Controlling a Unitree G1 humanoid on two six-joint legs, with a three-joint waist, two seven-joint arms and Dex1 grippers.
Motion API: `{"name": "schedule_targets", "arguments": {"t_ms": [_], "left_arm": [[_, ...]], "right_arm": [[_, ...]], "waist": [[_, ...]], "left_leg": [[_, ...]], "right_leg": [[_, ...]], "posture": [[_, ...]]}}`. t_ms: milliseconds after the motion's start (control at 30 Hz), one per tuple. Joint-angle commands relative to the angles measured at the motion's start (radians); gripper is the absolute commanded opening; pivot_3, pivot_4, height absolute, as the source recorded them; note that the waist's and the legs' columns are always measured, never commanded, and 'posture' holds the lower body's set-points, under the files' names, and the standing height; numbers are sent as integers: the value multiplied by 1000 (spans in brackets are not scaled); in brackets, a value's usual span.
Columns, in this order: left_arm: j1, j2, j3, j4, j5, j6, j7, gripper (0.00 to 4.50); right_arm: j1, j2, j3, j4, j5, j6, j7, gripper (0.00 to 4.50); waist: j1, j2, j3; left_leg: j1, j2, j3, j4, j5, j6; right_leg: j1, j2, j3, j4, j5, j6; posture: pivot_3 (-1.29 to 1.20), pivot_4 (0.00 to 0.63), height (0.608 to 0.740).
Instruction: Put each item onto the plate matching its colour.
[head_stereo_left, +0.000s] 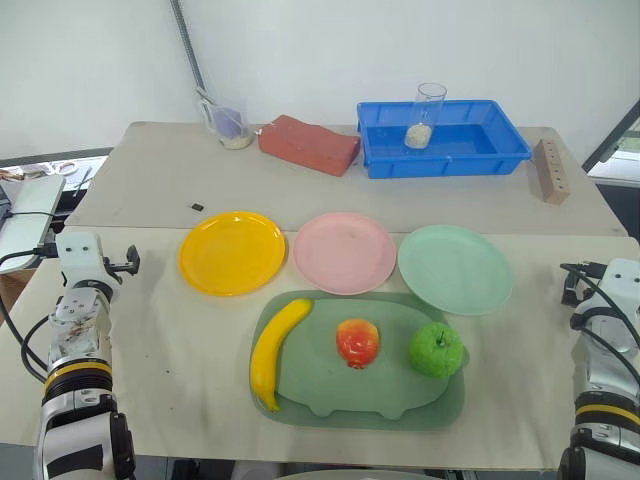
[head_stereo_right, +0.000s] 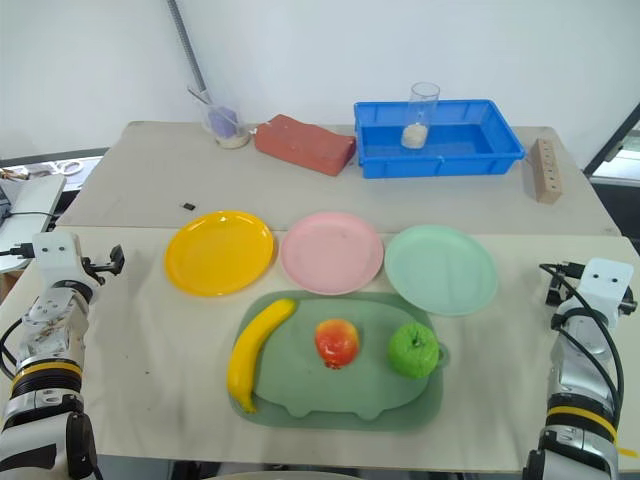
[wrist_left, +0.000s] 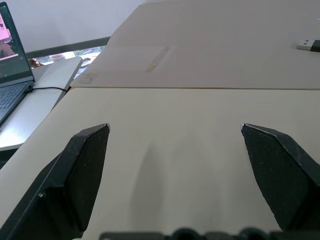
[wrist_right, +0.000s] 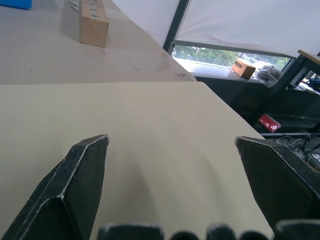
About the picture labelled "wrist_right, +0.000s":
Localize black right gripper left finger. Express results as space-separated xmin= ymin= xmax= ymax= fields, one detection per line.
xmin=0 ymin=134 xmax=111 ymax=240

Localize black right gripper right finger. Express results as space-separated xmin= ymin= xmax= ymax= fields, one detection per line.
xmin=234 ymin=135 xmax=320 ymax=240

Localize red package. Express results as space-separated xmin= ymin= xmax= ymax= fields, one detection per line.
xmin=257 ymin=114 xmax=281 ymax=133

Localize dark bundle in plastic wrap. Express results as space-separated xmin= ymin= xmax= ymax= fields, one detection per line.
xmin=254 ymin=62 xmax=284 ymax=88

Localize wooden desk with black legs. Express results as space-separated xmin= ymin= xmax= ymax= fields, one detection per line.
xmin=252 ymin=49 xmax=320 ymax=126

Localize brown cardboard box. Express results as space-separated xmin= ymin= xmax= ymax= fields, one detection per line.
xmin=231 ymin=58 xmax=257 ymax=80

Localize long wooden block with bolts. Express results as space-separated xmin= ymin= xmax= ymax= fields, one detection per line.
xmin=79 ymin=0 xmax=110 ymax=48

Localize white roller blind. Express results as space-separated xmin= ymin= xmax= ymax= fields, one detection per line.
xmin=174 ymin=0 xmax=320 ymax=59

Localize blue plastic object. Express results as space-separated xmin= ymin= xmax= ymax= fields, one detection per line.
xmin=0 ymin=0 xmax=33 ymax=10

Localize tangle of cables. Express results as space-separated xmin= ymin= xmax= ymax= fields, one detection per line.
xmin=277 ymin=131 xmax=320 ymax=171

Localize black window frame post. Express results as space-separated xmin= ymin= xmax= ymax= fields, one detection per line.
xmin=161 ymin=0 xmax=192 ymax=56

